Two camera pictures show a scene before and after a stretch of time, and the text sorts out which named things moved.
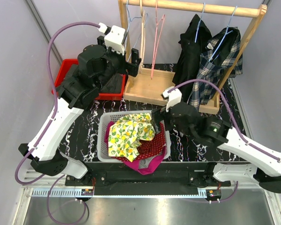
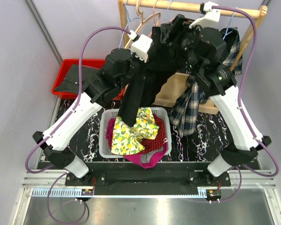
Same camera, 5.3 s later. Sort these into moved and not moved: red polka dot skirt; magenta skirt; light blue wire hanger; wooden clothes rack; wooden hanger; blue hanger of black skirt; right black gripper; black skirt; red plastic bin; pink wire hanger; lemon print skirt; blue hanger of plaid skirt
Moved: black skirt; light blue wire hanger; wooden hanger; pink wire hanger; blue hanger of black skirt; lemon print skirt; magenta skirt; red polka dot skirt; right black gripper
Not moved: blue hanger of plaid skirt; red plastic bin; wooden clothes rack
